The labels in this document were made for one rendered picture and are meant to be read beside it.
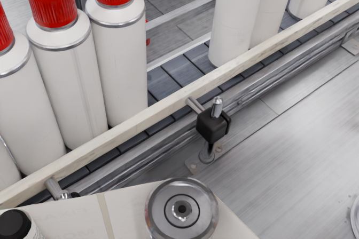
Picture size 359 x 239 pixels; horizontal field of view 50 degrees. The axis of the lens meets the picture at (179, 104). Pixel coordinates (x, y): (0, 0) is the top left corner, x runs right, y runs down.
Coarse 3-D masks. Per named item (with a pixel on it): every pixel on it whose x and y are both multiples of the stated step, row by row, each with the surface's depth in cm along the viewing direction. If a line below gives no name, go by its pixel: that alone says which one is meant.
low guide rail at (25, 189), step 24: (312, 24) 53; (264, 48) 49; (216, 72) 46; (240, 72) 49; (168, 96) 43; (192, 96) 45; (144, 120) 41; (96, 144) 39; (120, 144) 41; (48, 168) 37; (72, 168) 38; (0, 192) 35; (24, 192) 36
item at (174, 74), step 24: (288, 0) 61; (336, 0) 62; (288, 24) 58; (192, 48) 54; (288, 48) 54; (168, 72) 50; (192, 72) 51; (168, 120) 46; (96, 168) 41; (48, 192) 39
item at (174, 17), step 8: (200, 0) 47; (208, 0) 47; (184, 8) 46; (192, 8) 46; (200, 8) 47; (208, 8) 48; (168, 16) 45; (176, 16) 45; (184, 16) 46; (192, 16) 47; (152, 24) 44; (160, 24) 44; (168, 24) 45; (176, 24) 46; (152, 32) 44; (160, 32) 45
